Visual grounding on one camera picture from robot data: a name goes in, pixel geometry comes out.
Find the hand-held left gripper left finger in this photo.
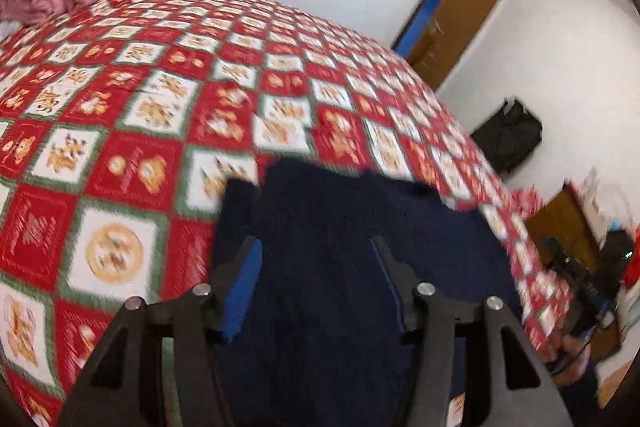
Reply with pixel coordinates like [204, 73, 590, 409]
[57, 234, 264, 427]

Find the white paper bag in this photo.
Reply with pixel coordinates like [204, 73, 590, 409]
[582, 167, 640, 233]

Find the brown wooden cabinet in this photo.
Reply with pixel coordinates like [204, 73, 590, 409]
[525, 184, 626, 363]

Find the person's right forearm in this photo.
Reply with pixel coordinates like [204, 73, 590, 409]
[557, 369, 602, 415]

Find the navy patterned knit sweater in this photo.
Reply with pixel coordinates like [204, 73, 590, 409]
[212, 157, 526, 427]

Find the red printed bed blanket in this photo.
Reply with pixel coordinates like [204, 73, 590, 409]
[0, 0, 576, 427]

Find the brown wooden door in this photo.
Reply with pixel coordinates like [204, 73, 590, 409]
[412, 0, 509, 92]

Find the person's right hand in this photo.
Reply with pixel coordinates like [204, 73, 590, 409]
[549, 338, 595, 382]

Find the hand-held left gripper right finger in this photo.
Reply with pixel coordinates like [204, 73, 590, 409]
[372, 234, 574, 427]

